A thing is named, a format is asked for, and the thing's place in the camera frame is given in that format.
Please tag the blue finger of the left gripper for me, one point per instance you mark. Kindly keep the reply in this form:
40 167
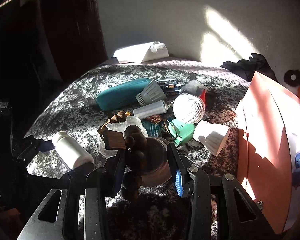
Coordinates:
28 147

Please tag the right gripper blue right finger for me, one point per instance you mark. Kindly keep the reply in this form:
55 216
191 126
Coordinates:
179 165

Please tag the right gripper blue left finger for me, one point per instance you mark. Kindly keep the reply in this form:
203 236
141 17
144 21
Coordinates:
113 178

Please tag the mint green tape measure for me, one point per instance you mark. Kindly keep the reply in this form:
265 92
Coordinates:
180 132

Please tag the white pill bottle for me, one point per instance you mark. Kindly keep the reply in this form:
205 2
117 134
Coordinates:
70 151

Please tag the white tube led bulb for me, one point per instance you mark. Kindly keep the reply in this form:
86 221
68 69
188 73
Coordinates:
156 108

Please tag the blue toy figure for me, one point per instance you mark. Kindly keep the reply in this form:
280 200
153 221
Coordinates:
296 172

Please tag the blue card package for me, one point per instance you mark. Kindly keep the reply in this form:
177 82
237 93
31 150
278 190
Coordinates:
155 130

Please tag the white ribbed lamp shade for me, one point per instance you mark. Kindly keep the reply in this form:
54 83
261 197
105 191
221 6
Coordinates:
212 136

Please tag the teal glasses case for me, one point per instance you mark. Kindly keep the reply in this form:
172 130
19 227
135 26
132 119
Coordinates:
121 95

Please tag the red plastic cone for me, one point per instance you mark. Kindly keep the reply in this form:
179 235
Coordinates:
203 96

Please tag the black battery pack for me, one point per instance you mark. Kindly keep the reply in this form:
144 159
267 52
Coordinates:
170 87

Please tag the clear screw box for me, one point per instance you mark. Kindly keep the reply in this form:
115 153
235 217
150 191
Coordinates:
194 87

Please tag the pink storage box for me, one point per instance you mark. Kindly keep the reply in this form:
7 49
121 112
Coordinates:
269 139

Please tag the black cloth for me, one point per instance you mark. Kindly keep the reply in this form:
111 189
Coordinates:
247 68

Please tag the panda plush toy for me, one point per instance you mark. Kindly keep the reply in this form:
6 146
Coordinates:
291 81

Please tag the white string ball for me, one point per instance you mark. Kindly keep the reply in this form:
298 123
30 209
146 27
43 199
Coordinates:
188 108

